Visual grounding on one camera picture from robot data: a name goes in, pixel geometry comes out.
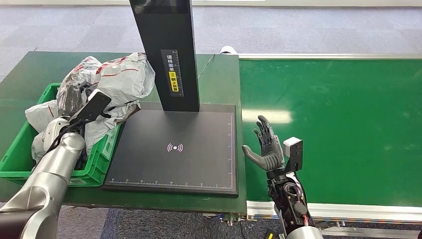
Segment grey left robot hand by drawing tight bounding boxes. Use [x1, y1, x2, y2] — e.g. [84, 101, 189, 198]
[57, 71, 90, 118]

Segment green plastic crate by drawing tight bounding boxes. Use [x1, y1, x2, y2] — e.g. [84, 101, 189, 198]
[0, 82, 121, 188]

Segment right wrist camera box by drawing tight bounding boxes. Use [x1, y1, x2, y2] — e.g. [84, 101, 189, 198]
[282, 136, 304, 174]

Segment black yellow column label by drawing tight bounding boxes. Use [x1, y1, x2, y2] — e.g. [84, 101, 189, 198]
[160, 49, 184, 98]

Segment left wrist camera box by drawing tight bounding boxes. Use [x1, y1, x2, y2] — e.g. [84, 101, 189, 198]
[70, 89, 112, 125]

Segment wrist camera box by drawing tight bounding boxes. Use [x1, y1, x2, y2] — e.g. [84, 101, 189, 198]
[282, 136, 304, 174]
[70, 89, 112, 125]

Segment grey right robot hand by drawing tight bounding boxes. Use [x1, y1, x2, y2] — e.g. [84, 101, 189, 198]
[241, 115, 285, 172]

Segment torn white poly mailer package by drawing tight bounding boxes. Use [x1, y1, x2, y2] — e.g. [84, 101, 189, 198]
[67, 55, 104, 83]

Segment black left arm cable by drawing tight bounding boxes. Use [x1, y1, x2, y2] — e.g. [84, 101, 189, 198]
[45, 118, 84, 156]

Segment black scanner base plate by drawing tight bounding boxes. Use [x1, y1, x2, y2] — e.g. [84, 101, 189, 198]
[101, 101, 239, 198]

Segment green conveyor belt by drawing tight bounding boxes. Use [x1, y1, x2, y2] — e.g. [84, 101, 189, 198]
[238, 58, 422, 208]

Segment white package with red logo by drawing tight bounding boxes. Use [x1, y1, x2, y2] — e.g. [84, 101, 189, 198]
[31, 131, 48, 163]

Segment white red-print poly mailer package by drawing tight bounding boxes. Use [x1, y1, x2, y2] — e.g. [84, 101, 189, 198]
[56, 52, 156, 156]

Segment black scanner column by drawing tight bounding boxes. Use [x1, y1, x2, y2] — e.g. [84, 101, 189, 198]
[128, 0, 201, 113]

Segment aluminium conveyor frame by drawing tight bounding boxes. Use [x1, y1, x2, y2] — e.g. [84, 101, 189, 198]
[237, 52, 422, 239]

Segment metal connectors under table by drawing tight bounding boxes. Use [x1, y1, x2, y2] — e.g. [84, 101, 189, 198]
[203, 214, 258, 228]

